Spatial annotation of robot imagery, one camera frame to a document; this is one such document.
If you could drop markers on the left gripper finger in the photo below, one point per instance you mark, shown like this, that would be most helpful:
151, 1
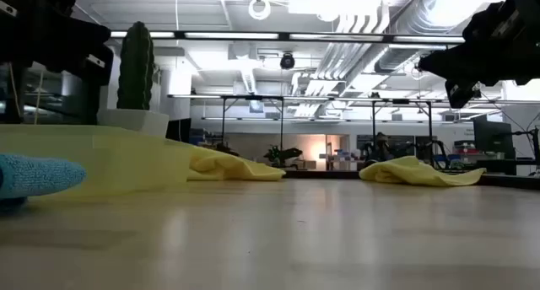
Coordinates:
95, 37

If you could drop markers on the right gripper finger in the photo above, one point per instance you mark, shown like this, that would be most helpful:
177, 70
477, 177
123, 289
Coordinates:
447, 62

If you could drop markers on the yellow microfiber towel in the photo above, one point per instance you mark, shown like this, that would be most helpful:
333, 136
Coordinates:
413, 172
228, 168

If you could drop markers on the blue microfiber towel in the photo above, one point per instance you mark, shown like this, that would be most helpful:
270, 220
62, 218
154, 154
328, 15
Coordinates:
38, 174

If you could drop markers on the green cactus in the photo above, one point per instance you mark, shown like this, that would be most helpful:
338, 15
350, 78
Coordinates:
135, 66

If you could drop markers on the black computer monitor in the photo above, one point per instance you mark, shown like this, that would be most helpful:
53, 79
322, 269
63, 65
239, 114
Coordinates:
493, 138

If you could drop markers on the white square planter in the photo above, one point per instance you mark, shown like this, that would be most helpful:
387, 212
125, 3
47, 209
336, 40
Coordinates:
135, 121

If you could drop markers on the person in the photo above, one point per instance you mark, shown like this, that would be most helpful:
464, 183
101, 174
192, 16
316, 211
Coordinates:
381, 144

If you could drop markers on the yellow translucent plastic bin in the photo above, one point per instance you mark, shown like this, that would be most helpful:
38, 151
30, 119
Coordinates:
105, 159

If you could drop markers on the black flat screen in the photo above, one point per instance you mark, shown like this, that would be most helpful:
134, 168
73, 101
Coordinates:
179, 130

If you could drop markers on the long ceiling light bar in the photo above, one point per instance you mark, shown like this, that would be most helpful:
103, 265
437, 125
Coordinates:
232, 35

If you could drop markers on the silver ventilation duct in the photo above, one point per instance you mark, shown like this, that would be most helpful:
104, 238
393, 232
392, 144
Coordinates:
411, 20

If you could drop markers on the black workstation frame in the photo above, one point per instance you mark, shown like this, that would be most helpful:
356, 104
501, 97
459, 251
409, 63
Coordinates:
374, 121
253, 97

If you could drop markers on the black hanging dome camera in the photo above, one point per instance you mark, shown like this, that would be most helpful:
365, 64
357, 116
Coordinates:
287, 61

